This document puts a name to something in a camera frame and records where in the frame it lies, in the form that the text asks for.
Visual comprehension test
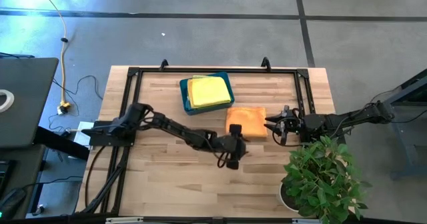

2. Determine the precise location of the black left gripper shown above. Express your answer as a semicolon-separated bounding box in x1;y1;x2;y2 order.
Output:
215;123;244;171

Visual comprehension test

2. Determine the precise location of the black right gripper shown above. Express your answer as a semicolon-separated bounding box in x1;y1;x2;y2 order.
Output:
264;105;303;147

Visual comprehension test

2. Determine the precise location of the orange microfiber towel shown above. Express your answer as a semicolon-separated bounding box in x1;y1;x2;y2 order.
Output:
225;106;269;139

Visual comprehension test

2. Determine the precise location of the teal plastic bin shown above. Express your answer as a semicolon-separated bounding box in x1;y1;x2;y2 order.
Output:
178;71;236;116

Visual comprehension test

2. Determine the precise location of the yellow microfiber towel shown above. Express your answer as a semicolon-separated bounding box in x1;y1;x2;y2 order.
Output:
186;76;232;109

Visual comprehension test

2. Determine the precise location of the green potted plant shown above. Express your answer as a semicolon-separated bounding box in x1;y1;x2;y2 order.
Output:
278;133;374;224

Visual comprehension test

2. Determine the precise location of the blue-grey metal cart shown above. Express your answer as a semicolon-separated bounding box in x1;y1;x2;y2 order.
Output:
383;69;427;181

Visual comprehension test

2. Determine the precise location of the white power box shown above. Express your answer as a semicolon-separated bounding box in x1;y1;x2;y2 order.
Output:
73;121;92;148

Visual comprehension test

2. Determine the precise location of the black desk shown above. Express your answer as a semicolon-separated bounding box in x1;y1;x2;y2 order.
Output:
0;126;90;220

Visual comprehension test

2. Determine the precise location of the black computer mouse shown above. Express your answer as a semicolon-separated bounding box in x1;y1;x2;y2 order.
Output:
0;187;27;216

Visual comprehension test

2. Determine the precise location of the white tape roll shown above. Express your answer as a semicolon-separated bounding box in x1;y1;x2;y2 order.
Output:
0;89;15;115

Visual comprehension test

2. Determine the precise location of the black keyboard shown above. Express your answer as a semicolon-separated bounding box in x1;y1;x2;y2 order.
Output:
0;160;13;190

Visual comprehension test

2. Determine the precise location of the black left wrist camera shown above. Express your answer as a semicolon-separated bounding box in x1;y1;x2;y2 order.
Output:
235;137;250;159

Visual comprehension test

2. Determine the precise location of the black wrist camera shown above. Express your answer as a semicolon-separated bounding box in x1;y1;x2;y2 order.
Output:
235;137;250;159
300;113;326;134

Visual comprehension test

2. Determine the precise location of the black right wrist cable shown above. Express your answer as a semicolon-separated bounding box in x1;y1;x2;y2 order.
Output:
272;130;301;148

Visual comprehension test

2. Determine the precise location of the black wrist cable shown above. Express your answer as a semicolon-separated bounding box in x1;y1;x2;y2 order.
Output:
272;130;301;148
216;150;232;169

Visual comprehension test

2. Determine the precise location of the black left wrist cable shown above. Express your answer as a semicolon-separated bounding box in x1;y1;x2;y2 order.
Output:
216;150;232;169

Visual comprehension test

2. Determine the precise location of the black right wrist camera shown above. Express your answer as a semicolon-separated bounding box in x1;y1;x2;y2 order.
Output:
300;113;326;134

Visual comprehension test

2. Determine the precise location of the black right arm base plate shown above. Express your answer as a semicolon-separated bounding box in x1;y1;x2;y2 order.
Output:
300;125;348;145

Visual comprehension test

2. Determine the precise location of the black aluminium table frame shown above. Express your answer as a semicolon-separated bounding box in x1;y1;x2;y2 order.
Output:
77;65;316;218

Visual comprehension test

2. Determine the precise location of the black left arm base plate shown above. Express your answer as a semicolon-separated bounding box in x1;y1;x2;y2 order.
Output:
81;120;137;148

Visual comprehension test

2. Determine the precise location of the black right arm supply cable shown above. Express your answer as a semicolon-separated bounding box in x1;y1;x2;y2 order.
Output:
392;109;427;124

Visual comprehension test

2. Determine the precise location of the black cable bundle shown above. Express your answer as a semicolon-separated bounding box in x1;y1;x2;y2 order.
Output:
79;157;129;215

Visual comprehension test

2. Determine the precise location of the yellow floor cable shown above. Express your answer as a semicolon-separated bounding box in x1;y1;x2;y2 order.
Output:
33;0;72;115

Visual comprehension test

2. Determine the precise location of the black floor cable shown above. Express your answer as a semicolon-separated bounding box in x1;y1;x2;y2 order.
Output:
0;51;36;59

